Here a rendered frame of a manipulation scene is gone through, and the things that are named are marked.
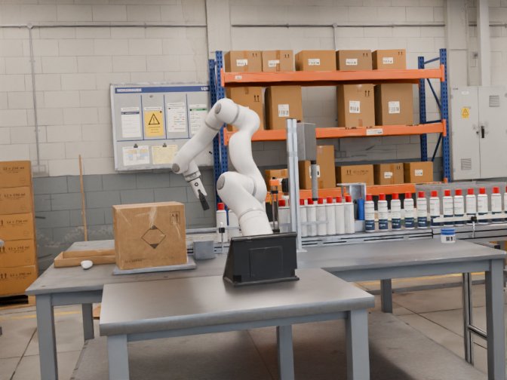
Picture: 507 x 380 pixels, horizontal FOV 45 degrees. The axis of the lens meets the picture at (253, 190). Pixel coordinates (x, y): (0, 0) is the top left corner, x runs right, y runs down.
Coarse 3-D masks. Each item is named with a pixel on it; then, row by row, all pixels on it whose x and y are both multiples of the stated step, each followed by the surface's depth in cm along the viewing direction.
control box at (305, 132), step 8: (296, 128) 309; (304, 128) 307; (312, 128) 318; (304, 136) 307; (312, 136) 318; (304, 144) 307; (312, 144) 317; (304, 152) 308; (312, 152) 317; (304, 160) 308; (312, 160) 318
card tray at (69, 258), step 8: (112, 248) 325; (64, 256) 322; (72, 256) 322; (80, 256) 323; (88, 256) 323; (96, 256) 299; (104, 256) 300; (112, 256) 300; (56, 264) 296; (64, 264) 297; (72, 264) 297; (80, 264) 298; (96, 264) 299
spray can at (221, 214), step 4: (220, 204) 318; (220, 208) 318; (220, 212) 317; (224, 212) 318; (220, 216) 318; (224, 216) 318; (220, 220) 318; (224, 220) 318; (224, 224) 318; (220, 236) 318; (224, 236) 318; (220, 240) 318; (224, 240) 318
